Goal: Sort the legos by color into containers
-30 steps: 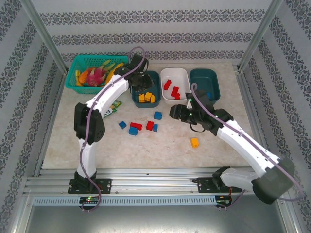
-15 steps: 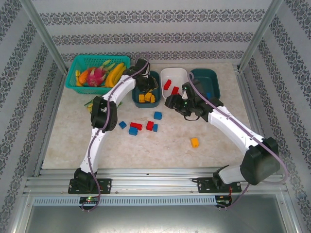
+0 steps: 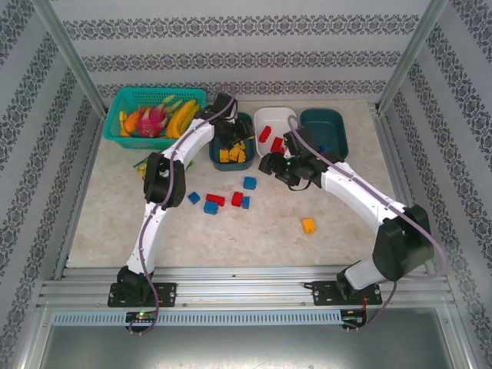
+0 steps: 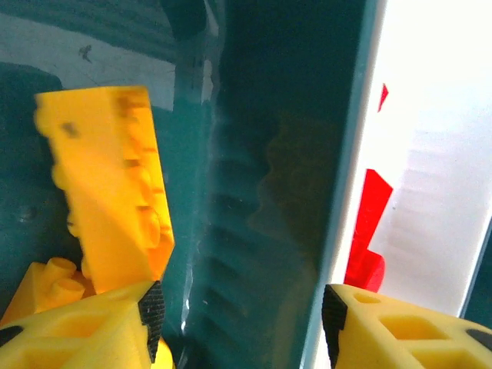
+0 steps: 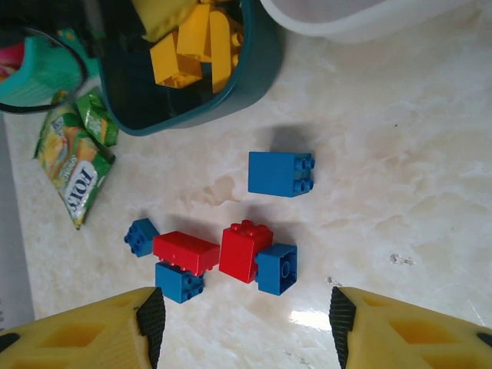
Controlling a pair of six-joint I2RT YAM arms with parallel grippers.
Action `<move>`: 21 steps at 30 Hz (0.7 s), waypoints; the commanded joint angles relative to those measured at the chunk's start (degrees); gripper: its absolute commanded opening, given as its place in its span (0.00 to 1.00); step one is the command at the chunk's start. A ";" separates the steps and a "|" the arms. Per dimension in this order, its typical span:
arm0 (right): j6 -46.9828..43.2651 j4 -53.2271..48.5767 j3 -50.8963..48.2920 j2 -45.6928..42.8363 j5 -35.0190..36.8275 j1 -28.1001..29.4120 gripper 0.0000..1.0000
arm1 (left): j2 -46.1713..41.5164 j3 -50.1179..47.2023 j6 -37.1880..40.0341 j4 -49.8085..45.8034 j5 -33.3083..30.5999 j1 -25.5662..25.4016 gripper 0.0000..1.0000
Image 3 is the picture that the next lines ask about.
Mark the small circuit board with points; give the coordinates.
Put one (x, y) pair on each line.
(140, 316)
(354, 321)

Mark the small yellow fruit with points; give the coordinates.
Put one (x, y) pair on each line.
(122, 125)

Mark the teal plastic mesh basket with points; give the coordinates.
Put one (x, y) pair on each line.
(115, 130)

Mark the aluminium frame post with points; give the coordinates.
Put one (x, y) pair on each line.
(413, 57)
(69, 57)

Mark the pink dragon fruit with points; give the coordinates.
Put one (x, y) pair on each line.
(150, 121)

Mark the dark teal plastic bin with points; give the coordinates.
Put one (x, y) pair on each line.
(326, 127)
(232, 166)

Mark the aluminium side rail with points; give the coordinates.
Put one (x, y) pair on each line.
(399, 173)
(78, 200)

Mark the orange mango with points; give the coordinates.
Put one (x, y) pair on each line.
(131, 122)

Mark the aluminium mounting rail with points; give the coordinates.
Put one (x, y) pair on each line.
(246, 286)

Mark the white plastic bin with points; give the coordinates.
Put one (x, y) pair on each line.
(276, 115)

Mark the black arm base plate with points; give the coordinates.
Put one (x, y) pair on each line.
(167, 294)
(323, 294)

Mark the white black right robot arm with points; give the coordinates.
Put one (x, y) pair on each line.
(365, 192)

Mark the yellow banana bunch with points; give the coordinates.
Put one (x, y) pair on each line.
(180, 119)

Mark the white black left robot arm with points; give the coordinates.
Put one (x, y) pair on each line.
(153, 238)

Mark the long red lego brick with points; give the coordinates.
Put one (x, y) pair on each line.
(215, 199)

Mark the blue lego brick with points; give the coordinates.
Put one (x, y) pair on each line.
(326, 148)
(193, 198)
(250, 183)
(210, 208)
(246, 202)

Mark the grey metal panel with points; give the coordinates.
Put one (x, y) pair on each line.
(246, 348)

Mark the yellow lego brick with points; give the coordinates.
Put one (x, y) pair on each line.
(240, 144)
(308, 225)
(224, 155)
(233, 155)
(242, 155)

